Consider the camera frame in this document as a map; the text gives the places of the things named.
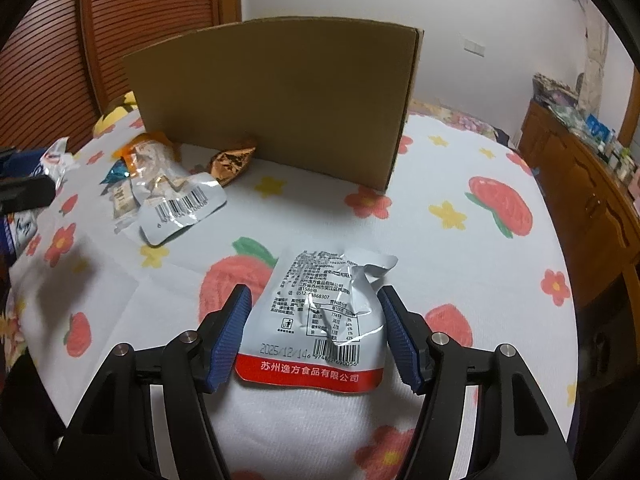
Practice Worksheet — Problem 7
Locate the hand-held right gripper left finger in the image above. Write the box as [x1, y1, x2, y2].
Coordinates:
[50, 284, 252, 480]

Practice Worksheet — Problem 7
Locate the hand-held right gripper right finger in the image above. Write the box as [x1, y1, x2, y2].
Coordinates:
[376, 285, 576, 480]

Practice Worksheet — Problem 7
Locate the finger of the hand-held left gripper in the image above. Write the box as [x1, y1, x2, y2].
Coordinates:
[0, 147, 40, 179]
[0, 177, 57, 215]

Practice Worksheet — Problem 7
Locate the silver snack packet red band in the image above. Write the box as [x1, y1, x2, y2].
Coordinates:
[233, 247, 400, 394]

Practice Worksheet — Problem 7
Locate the brown cardboard box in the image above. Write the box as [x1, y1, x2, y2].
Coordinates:
[122, 18, 426, 195]

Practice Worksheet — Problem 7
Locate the white blue snack packet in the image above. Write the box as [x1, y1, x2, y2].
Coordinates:
[0, 208, 40, 262]

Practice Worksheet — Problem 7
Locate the strawberry printed blanket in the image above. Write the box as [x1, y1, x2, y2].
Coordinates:
[7, 105, 622, 480]

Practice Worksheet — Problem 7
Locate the teal candy wrapper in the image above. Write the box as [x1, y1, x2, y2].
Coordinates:
[99, 162, 132, 186]

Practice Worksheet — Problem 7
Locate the small beige snack packet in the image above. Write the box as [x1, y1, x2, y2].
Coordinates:
[110, 182, 141, 222]

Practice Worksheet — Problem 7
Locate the yellow plush pillow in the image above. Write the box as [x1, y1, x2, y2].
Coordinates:
[93, 90, 144, 136]

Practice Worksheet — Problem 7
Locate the wooden louvered wardrobe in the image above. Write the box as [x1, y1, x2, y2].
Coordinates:
[0, 0, 244, 157]

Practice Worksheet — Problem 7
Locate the orange snack packet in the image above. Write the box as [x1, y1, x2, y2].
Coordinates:
[112, 131, 184, 186]

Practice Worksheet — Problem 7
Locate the silver snack packet with barcode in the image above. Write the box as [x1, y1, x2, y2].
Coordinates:
[137, 172, 229, 247]

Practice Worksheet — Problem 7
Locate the brown gold snack packet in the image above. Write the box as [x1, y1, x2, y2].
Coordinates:
[205, 144, 259, 189]

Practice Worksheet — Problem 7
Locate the floral bedsheet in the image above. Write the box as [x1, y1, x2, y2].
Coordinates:
[407, 99, 501, 141]

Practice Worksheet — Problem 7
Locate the wooden sideboard cabinet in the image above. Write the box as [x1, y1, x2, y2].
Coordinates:
[517, 99, 640, 322]

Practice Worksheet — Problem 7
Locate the group of small bottles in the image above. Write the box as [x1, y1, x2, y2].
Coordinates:
[597, 134, 636, 181]

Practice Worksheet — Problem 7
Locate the blue box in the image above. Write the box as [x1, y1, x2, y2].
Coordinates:
[584, 114, 616, 144]

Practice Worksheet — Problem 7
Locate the pile of folded cloths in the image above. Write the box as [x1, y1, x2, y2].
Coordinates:
[532, 72, 586, 121]

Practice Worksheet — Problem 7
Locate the beige patterned curtain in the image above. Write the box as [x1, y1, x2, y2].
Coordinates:
[582, 0, 609, 112]

